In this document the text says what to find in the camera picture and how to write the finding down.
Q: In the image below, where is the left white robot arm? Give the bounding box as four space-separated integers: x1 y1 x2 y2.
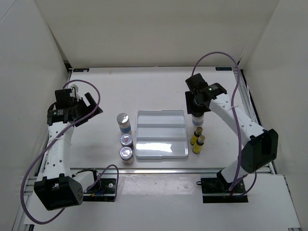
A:
34 85 102 211

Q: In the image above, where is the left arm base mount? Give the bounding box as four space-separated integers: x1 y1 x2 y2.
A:
78 164 119 202

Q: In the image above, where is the white tiered organizer tray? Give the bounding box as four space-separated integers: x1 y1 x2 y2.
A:
135 110 188 161

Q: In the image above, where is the tan spice jar red label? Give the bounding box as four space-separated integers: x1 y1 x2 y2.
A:
119 147 134 165

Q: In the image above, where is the dark spice jar red label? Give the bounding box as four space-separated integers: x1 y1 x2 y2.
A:
120 134 134 149

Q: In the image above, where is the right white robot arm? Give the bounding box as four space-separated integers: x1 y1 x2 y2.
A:
185 74 279 193

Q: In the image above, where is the yellow label bottle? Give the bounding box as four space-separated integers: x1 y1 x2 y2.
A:
190 127 203 145
192 135 205 154

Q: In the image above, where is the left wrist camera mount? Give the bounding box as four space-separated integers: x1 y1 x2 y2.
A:
70 84 80 101

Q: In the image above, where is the blue label bead jar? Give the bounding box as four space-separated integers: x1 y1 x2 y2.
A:
192 112 204 127
116 113 132 134

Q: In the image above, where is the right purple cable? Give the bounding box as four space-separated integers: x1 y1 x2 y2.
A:
192 51 257 196

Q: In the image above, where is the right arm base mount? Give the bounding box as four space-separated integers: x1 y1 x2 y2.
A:
196 178 248 204

